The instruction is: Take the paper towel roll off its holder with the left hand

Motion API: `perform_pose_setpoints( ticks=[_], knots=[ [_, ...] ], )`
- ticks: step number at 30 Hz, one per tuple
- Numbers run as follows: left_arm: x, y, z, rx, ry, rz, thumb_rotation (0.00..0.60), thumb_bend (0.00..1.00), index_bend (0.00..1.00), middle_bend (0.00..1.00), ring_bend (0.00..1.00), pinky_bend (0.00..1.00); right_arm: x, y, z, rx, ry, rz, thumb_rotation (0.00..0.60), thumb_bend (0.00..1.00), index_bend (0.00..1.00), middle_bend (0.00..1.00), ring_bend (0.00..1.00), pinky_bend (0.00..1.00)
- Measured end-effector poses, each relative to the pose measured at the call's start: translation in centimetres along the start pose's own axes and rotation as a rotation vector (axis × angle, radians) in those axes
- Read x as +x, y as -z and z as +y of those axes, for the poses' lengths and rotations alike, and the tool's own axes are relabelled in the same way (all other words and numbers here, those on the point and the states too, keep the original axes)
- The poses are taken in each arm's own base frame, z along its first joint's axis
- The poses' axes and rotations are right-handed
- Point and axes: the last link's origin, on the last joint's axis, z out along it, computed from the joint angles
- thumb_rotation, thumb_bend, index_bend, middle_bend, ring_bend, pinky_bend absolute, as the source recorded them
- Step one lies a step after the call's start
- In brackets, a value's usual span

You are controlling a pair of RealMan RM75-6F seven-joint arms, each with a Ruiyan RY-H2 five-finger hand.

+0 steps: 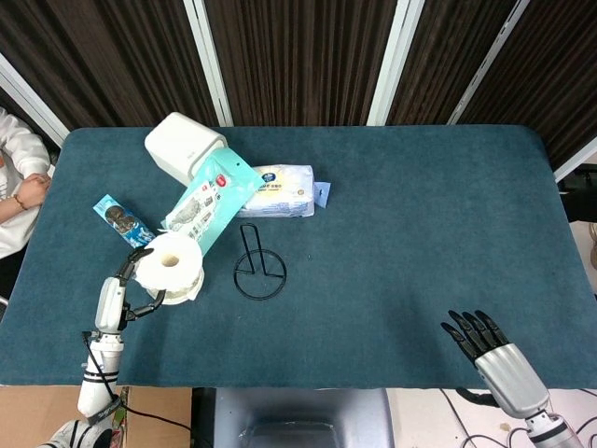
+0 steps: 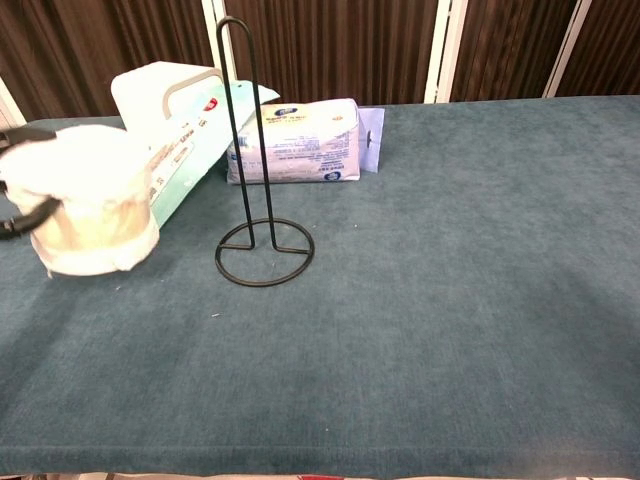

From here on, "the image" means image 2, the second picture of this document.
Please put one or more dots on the robot left hand black fingers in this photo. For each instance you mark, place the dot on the robot left hand black fingers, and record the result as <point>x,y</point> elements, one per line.
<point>35,220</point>

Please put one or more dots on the teal wet wipes pack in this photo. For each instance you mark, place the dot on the teal wet wipes pack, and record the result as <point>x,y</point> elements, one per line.
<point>200,150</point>

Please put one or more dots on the white partition post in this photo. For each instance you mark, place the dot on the white partition post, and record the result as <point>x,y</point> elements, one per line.
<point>9,102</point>
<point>445,50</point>
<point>567,50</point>
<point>212,30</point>

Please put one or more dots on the white paper towel roll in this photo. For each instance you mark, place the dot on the white paper towel roll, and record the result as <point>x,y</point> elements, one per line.
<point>90,165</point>

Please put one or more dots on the white tissue pack blue logo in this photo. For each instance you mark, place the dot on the white tissue pack blue logo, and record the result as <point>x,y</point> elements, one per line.
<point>300,145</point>

